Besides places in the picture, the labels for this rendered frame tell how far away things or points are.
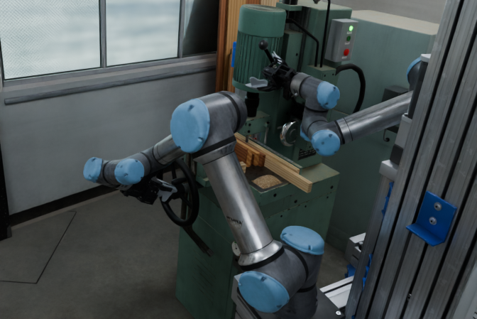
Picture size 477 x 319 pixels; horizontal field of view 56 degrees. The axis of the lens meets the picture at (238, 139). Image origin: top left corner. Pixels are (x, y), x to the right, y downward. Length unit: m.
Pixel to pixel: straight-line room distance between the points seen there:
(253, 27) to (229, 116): 0.65
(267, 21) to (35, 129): 1.64
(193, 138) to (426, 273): 0.61
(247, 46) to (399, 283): 0.97
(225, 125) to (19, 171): 1.99
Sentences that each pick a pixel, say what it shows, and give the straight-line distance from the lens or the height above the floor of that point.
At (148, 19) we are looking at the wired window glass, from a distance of 3.10.
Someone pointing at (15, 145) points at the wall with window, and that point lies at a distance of 2.82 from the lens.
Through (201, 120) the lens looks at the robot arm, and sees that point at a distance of 1.01.
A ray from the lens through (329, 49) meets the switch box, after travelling 1.88.
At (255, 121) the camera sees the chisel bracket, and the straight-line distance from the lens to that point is 1.83.
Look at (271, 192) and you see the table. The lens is 1.68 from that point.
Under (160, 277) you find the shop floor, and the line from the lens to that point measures 2.60.
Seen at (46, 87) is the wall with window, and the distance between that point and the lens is 2.77.
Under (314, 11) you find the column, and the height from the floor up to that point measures 1.51.
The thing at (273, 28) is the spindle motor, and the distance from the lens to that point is 1.68.
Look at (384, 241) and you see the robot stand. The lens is 1.18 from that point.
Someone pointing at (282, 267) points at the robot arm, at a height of 1.04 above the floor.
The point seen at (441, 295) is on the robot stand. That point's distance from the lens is 1.13.
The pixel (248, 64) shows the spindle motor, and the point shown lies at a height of 1.31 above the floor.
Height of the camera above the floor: 1.73
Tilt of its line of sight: 24 degrees down
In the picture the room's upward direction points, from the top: 7 degrees clockwise
